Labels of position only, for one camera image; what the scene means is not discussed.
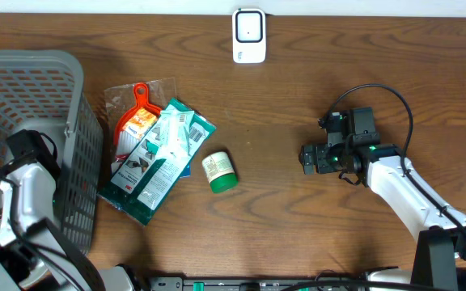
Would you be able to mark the pale green small packet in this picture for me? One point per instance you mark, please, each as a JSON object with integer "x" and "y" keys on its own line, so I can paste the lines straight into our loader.
{"x": 174, "y": 134}

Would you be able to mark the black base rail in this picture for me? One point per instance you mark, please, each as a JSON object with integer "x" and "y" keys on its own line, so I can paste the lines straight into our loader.
{"x": 264, "y": 283}

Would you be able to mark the green packaged item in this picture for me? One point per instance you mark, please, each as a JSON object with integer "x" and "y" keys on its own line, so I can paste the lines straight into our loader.
{"x": 140, "y": 185}

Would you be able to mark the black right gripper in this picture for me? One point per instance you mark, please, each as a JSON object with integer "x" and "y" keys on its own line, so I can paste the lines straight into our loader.
{"x": 310, "y": 158}

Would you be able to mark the white barcode scanner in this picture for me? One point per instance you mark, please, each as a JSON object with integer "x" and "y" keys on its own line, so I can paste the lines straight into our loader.
{"x": 248, "y": 36}

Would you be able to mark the grey plastic basket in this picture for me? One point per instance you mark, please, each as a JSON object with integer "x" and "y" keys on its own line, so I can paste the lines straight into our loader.
{"x": 43, "y": 91}

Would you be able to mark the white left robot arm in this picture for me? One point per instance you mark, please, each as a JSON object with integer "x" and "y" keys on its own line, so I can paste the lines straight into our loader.
{"x": 33, "y": 250}

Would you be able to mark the white jar green lid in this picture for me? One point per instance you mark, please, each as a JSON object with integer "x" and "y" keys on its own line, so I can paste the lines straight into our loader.
{"x": 219, "y": 172}

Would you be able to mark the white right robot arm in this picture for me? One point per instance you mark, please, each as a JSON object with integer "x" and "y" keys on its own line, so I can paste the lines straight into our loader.
{"x": 363, "y": 159}

